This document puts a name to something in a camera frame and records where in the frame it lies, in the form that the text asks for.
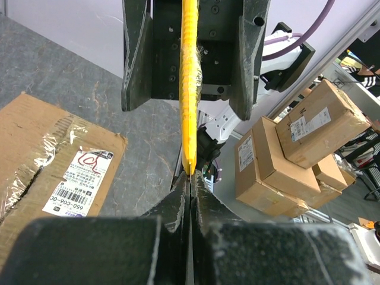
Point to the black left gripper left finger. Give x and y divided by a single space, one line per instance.
149 249

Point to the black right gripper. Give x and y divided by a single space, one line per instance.
208 49

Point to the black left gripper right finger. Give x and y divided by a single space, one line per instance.
229 250

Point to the yellow utility knife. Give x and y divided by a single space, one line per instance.
190 81

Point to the brown cardboard express box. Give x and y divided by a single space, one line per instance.
53 164

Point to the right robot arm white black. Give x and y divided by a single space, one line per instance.
285 56

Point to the stacked cardboard boxes background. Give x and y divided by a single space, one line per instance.
285 168

